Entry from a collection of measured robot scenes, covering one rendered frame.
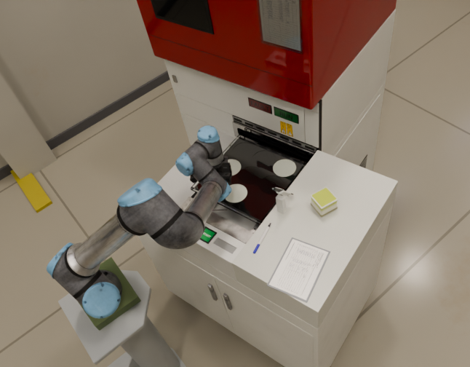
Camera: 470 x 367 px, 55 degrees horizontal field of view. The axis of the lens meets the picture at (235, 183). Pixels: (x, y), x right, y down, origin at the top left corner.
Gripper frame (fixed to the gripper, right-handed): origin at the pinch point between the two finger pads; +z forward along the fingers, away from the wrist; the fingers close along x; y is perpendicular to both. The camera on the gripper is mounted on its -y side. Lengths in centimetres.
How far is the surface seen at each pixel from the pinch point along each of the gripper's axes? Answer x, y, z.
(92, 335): -56, -46, 10
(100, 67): 171, -107, 50
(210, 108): 47.6, -4.5, -4.4
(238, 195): -1.6, 8.5, 1.5
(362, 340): -32, 61, 91
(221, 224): -14.3, 1.5, 3.5
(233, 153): 22.8, 6.3, 1.6
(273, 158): 17.6, 24.2, 1.6
